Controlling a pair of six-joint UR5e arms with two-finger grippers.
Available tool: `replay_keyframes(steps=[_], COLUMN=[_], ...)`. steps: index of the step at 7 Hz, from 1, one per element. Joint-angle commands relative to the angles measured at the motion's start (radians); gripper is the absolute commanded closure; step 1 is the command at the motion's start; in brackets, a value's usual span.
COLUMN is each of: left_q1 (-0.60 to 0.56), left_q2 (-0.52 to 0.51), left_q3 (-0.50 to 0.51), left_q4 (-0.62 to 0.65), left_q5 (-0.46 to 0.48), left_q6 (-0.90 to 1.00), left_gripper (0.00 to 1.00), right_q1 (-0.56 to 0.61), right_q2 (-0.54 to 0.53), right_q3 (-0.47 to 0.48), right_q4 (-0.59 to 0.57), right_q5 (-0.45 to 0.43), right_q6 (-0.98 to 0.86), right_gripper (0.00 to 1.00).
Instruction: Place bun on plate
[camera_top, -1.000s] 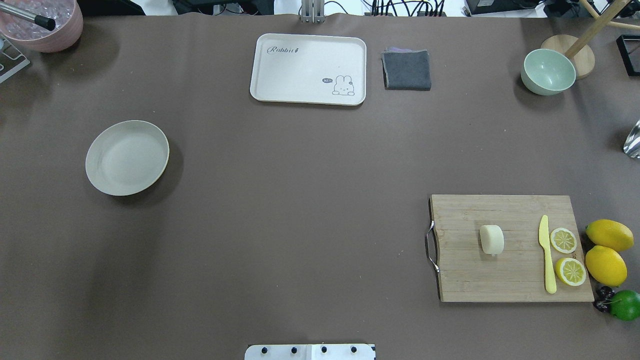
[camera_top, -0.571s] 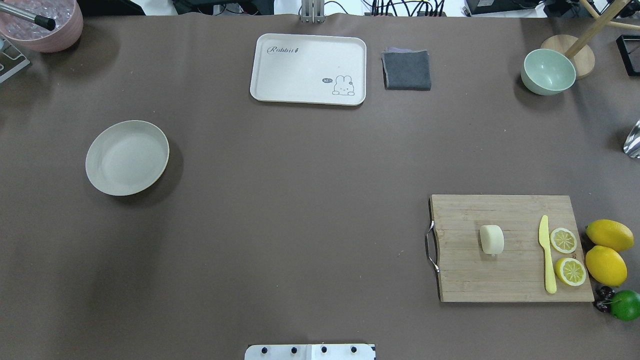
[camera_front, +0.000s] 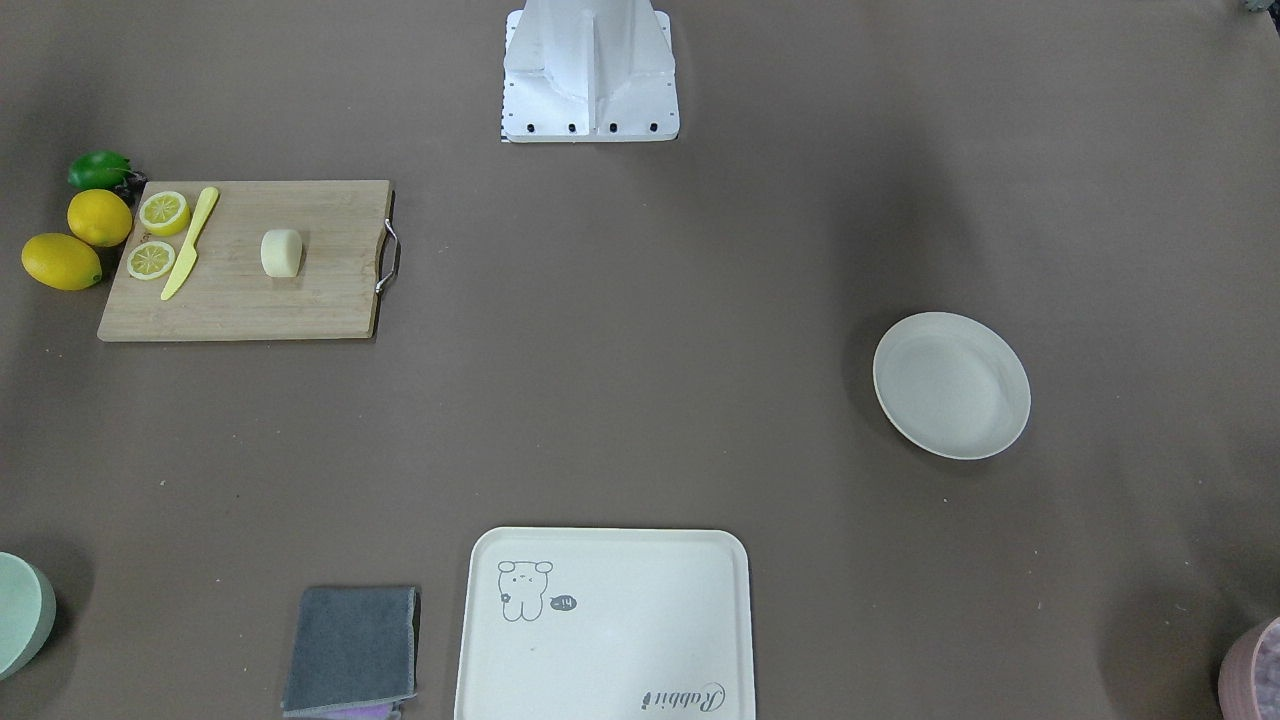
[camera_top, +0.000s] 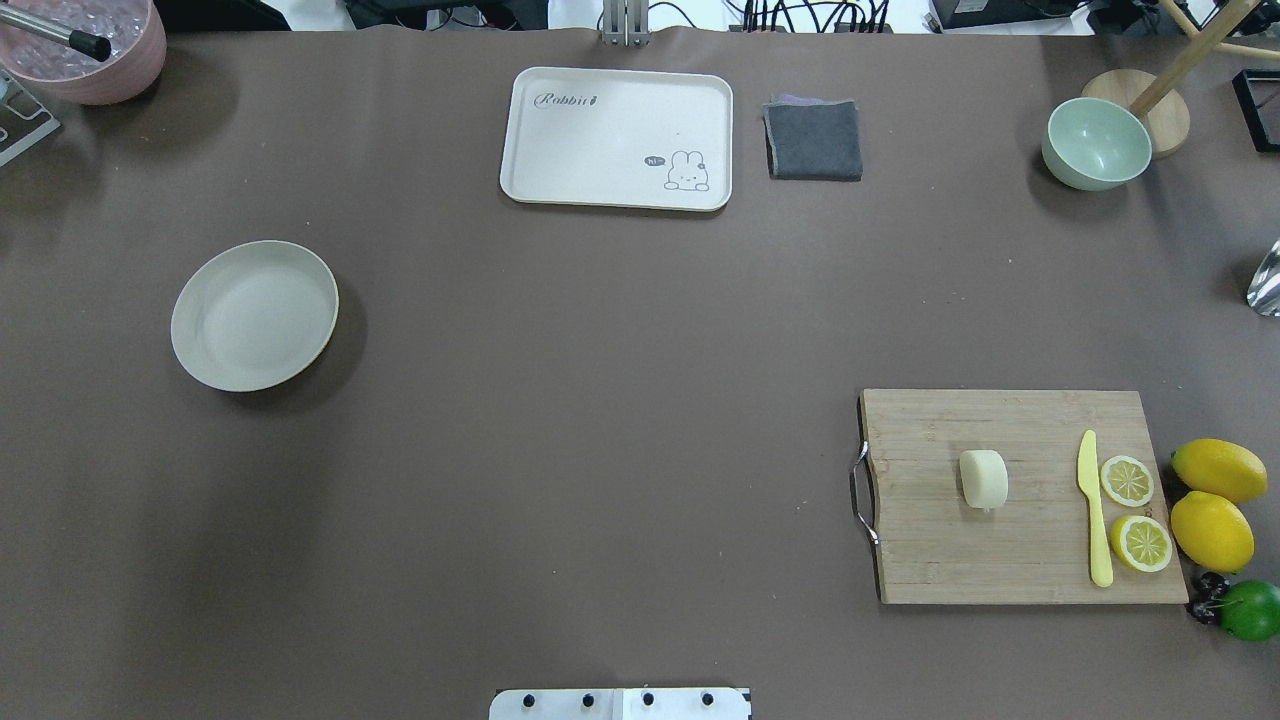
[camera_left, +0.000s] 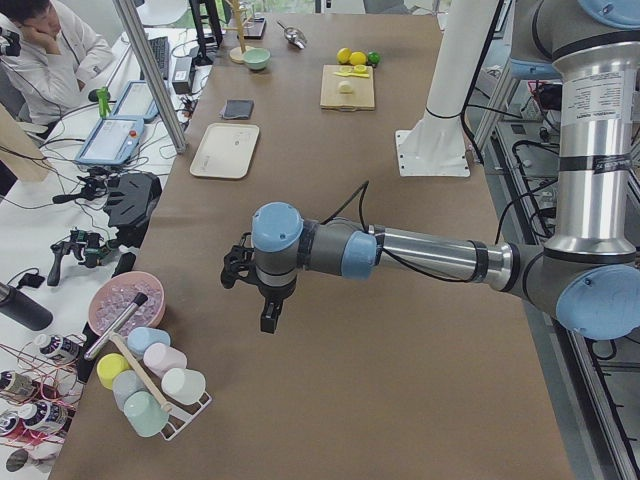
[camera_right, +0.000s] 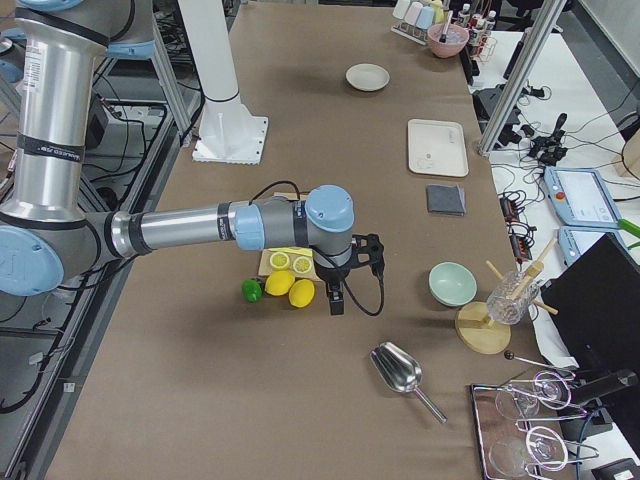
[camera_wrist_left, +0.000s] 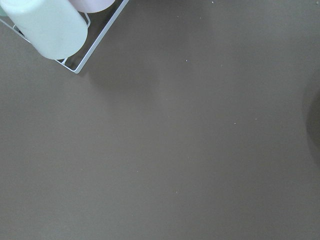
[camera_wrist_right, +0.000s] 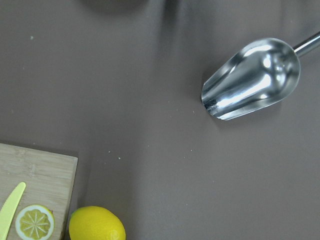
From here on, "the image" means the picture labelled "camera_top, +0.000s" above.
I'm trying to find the beige round plate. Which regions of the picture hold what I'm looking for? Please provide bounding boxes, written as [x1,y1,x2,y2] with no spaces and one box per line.
[170,240,340,392]

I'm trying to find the cream rabbit tray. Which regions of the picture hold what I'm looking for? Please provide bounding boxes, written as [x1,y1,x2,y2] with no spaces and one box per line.
[499,67,733,211]

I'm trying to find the grey folded cloth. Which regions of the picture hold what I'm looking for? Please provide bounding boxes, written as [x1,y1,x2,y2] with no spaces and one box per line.
[763,95,864,182]

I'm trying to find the bamboo cutting board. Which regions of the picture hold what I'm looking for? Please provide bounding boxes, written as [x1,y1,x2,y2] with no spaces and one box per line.
[856,389,1188,605]

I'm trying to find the yellow plastic knife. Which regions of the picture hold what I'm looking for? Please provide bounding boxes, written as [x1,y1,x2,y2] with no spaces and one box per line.
[1075,429,1114,588]

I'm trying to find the mint green bowl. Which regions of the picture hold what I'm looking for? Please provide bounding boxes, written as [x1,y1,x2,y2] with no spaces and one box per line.
[1041,97,1153,192]

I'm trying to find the upper lemon half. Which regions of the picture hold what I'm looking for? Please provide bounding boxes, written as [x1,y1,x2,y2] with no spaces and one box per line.
[1100,455,1158,509]

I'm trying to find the lemon half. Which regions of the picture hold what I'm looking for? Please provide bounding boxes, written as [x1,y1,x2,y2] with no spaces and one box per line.
[1100,455,1158,509]
[1108,514,1176,573]

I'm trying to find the lower lemon half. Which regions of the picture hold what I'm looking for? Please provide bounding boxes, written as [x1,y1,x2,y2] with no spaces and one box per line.
[1108,514,1176,573]

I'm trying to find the wooden cup rack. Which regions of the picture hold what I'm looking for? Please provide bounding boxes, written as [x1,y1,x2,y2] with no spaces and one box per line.
[1082,1,1277,159]

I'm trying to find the whole lemon outer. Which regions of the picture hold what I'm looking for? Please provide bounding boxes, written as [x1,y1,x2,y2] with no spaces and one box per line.
[1171,438,1268,503]

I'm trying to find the pink bowl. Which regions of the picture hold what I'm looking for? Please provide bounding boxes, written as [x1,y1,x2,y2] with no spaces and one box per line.
[1,1,166,105]

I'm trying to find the whole lemon near lime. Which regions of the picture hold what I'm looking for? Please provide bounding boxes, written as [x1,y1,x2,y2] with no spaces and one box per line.
[1170,491,1254,574]

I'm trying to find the dark cherries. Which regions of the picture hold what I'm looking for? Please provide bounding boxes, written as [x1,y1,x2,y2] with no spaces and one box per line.
[1185,571,1231,626]

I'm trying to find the metal scoop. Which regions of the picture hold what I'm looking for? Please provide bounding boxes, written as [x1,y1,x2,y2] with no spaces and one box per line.
[1244,240,1280,318]

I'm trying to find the black pestle in bowl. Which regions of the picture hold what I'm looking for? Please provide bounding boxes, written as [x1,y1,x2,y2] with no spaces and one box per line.
[1,3,113,61]

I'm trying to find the green lime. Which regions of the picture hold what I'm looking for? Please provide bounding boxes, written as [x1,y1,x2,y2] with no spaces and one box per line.
[1220,580,1279,642]

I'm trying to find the aluminium frame post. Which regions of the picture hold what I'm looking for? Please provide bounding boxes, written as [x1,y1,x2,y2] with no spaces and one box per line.
[599,0,650,47]

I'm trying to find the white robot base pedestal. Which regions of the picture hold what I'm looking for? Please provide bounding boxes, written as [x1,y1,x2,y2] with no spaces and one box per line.
[488,685,753,719]

